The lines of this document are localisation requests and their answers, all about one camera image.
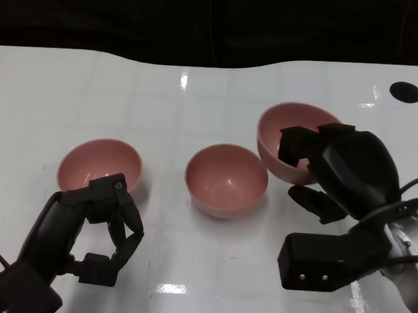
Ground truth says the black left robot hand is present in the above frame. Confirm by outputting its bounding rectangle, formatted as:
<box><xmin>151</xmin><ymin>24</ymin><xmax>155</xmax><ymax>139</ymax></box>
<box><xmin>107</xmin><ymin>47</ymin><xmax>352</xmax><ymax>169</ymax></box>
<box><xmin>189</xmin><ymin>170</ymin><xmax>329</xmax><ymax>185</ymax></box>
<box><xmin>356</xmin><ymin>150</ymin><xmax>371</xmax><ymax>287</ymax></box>
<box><xmin>15</xmin><ymin>167</ymin><xmax>148</xmax><ymax>289</ymax></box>

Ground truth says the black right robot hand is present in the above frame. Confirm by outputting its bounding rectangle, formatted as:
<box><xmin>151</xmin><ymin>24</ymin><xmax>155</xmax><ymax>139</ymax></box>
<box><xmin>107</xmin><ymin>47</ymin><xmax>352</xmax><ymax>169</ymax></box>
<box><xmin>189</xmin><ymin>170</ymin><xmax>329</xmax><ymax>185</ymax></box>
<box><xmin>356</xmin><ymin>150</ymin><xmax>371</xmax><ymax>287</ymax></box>
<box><xmin>274</xmin><ymin>120</ymin><xmax>406</xmax><ymax>229</ymax></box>

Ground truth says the pink plastic bowl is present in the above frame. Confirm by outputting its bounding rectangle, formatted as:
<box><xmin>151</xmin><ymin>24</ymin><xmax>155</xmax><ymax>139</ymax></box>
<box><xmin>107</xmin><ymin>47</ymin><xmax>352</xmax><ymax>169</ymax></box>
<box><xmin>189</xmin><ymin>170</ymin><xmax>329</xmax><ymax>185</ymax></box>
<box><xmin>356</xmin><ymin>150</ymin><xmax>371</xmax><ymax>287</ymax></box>
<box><xmin>254</xmin><ymin>100</ymin><xmax>344</xmax><ymax>188</ymax></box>
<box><xmin>182</xmin><ymin>141</ymin><xmax>270</xmax><ymax>223</ymax></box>
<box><xmin>55</xmin><ymin>135</ymin><xmax>146</xmax><ymax>203</ymax></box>

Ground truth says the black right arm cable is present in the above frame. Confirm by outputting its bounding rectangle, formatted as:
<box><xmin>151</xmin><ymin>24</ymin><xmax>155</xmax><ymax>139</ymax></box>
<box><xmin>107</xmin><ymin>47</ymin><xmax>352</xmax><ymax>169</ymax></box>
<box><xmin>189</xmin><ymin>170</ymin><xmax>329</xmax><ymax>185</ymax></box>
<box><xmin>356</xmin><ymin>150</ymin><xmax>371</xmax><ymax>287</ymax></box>
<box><xmin>359</xmin><ymin>171</ymin><xmax>418</xmax><ymax>268</ymax></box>

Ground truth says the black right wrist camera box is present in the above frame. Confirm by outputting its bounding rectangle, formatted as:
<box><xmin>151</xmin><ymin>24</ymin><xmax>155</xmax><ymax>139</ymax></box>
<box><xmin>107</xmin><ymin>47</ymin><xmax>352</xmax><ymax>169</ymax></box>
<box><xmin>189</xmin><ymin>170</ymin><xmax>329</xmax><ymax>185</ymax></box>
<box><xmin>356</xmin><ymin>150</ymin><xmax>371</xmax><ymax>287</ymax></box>
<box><xmin>275</xmin><ymin>216</ymin><xmax>394</xmax><ymax>296</ymax></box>

